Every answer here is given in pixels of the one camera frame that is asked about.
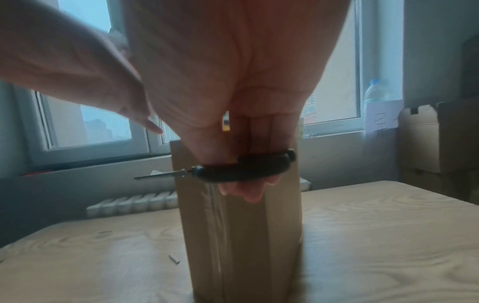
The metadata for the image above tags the clear plastic water bottle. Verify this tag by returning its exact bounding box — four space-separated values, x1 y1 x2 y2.
364 78 392 104

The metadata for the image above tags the white paper sheet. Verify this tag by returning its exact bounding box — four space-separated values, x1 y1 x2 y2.
364 99 404 134

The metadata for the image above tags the tall brown cardboard box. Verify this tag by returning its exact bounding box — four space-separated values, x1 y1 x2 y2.
170 116 304 303

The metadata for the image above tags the white window frame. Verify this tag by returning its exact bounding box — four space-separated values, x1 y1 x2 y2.
13 0 406 168

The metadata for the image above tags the person's right hand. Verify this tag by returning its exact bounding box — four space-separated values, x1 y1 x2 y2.
123 0 353 205

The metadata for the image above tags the open brown cardboard box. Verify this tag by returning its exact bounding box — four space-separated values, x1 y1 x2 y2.
397 99 479 205

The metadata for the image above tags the white radiator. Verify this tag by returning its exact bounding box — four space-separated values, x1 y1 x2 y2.
86 177 313 219

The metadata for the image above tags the person's left hand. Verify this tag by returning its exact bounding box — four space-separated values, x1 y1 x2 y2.
0 0 165 136

